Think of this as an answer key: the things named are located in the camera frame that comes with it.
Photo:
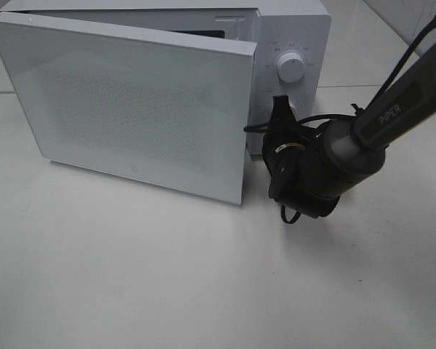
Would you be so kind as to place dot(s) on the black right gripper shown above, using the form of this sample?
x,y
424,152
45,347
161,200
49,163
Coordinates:
x,y
283,144

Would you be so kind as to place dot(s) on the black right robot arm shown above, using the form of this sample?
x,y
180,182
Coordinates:
x,y
311,168

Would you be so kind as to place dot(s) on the white microwave oven body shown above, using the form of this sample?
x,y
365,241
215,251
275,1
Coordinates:
x,y
275,26

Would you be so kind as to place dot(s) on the white microwave knob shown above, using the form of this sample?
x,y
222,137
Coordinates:
x,y
293,109
291,66

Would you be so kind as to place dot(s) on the white microwave door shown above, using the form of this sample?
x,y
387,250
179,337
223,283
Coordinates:
x,y
159,107

